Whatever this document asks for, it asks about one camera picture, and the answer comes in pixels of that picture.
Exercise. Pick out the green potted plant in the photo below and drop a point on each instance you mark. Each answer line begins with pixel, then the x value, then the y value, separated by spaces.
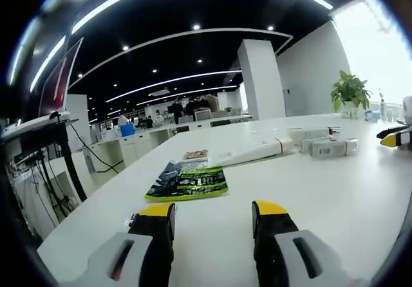
pixel 349 90

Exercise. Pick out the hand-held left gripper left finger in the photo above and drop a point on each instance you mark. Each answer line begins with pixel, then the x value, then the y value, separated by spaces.
pixel 135 255

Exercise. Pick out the white office desk row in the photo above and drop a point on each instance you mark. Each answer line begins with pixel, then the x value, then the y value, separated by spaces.
pixel 151 139

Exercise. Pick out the small brown printed packet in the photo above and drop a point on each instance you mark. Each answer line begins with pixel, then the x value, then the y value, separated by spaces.
pixel 196 154

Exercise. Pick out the clear spray bottle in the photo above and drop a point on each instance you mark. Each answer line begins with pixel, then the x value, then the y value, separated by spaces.
pixel 382 107

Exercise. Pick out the small red-capped skincare bottle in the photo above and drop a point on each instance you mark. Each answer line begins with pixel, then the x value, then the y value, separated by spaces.
pixel 334 132

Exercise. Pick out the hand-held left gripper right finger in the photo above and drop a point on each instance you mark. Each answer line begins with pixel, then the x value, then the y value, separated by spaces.
pixel 289 251

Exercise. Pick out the green and black printed packet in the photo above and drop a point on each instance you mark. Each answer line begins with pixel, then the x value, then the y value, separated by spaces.
pixel 190 181

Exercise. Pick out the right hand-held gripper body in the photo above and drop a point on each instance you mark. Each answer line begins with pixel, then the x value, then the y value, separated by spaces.
pixel 407 110

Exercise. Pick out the white skincare box grey label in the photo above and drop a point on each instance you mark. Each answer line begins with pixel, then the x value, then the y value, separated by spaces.
pixel 325 147

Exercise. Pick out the white laptop tray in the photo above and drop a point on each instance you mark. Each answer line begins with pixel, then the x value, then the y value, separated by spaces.
pixel 35 124

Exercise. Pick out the blue storage box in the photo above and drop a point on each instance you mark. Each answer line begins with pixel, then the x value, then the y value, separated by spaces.
pixel 128 130

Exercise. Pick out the long white skincare tube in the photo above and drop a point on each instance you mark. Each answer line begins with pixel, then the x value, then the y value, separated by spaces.
pixel 254 152

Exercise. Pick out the blue tissue pack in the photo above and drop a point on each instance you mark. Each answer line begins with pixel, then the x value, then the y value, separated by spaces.
pixel 372 116

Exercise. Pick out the red and dark monitor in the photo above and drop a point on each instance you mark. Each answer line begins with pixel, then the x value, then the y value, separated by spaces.
pixel 58 81

